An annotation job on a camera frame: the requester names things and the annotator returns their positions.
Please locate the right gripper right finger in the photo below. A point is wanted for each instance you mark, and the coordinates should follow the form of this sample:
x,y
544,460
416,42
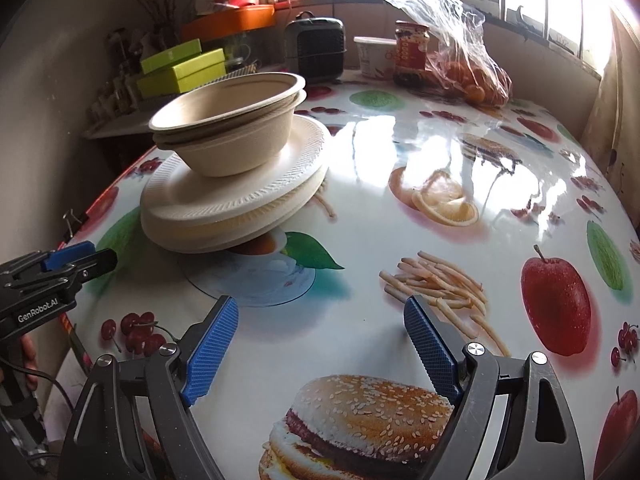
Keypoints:
x,y
538,438

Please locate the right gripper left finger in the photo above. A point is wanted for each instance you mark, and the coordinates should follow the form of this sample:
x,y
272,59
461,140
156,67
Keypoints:
x,y
105,439

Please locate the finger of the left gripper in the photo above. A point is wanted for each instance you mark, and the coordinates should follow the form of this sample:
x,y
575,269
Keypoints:
x,y
48,261
74,275

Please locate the white paper plate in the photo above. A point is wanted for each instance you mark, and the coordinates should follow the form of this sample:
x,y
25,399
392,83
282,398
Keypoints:
x,y
176,194
235,224
225,242

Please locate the white paper plate bottom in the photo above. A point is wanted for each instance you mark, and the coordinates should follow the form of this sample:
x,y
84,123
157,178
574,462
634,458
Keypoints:
x,y
225,242

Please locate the beige paper bowl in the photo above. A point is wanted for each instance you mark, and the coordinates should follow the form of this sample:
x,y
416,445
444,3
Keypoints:
x,y
226,99
248,143

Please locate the person left hand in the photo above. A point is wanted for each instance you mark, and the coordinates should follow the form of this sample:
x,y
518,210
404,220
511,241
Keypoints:
x,y
24,354

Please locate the metal binder clip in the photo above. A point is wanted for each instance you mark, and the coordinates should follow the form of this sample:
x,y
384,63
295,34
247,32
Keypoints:
x,y
74,223

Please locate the grey side shelf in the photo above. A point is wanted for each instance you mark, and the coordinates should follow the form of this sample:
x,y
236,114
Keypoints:
x,y
137,121

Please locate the fruit print tablecloth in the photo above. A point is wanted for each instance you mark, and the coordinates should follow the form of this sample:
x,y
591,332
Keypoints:
x,y
498,220

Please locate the lower green box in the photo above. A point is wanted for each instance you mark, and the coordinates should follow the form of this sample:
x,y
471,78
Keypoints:
x,y
185,76

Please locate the green box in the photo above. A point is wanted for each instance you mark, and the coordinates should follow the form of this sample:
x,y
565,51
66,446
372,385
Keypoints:
x,y
185,76
171,56

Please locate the upper green box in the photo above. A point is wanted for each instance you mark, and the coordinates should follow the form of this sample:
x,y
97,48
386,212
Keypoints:
x,y
171,56

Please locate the beige curtain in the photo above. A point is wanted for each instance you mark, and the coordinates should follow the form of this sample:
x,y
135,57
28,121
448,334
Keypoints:
x,y
611,136

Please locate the orange tray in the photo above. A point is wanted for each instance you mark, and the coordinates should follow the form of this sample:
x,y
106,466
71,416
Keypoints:
x,y
229,22

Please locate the grey portable heater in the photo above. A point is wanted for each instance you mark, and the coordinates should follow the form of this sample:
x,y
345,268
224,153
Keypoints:
x,y
315,47

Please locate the plastic bag of oranges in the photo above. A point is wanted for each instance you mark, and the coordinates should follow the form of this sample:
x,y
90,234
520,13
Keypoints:
x,y
457,62

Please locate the white round tub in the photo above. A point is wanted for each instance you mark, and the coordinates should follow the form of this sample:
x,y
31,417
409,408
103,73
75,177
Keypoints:
x,y
376,57

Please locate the red label sauce jar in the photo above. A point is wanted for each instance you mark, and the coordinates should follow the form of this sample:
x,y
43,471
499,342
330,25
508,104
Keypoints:
x,y
410,54

